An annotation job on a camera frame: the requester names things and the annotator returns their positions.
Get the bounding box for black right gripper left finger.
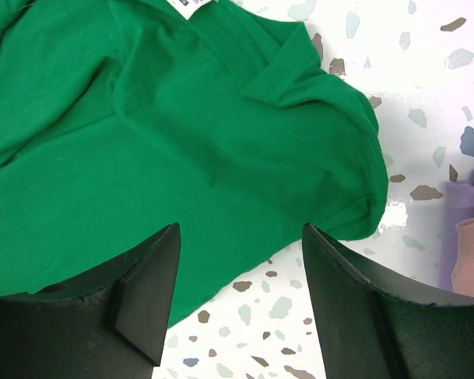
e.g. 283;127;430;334
0;223;181;379

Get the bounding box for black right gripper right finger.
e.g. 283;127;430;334
302;224;474;379

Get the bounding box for green t shirt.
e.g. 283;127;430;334
0;1;388;325

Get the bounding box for pink folded t shirt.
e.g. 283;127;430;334
452;218;474;297

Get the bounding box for lilac folded t shirt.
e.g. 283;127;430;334
438;170;474;291

